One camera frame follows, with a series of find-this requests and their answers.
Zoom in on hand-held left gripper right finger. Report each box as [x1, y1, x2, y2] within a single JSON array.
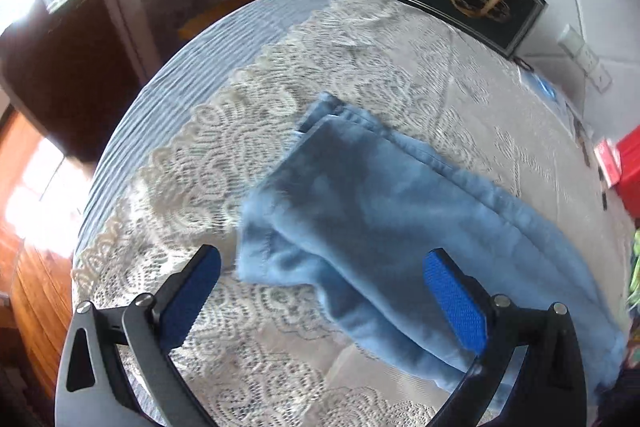
[[422, 248, 587, 427]]

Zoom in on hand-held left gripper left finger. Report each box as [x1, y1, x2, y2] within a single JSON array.
[[54, 244, 222, 427]]

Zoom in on light blue pants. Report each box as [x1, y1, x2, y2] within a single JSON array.
[[236, 92, 628, 409]]

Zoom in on bright green item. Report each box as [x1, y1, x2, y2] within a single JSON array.
[[624, 229, 640, 310]]

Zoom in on red and white box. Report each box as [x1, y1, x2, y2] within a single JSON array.
[[594, 138, 622, 188]]

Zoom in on blue packet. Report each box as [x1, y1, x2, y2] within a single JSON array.
[[519, 66, 559, 102]]

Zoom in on blue striped tablecloth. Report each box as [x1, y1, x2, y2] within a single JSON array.
[[72, 0, 402, 258]]

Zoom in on dark wooden cabinet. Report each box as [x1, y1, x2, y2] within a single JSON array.
[[0, 0, 142, 164]]

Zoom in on cream lace tablecloth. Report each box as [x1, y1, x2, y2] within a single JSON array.
[[70, 0, 640, 427]]

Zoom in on white wall socket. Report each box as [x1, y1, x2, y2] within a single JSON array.
[[557, 24, 614, 94]]

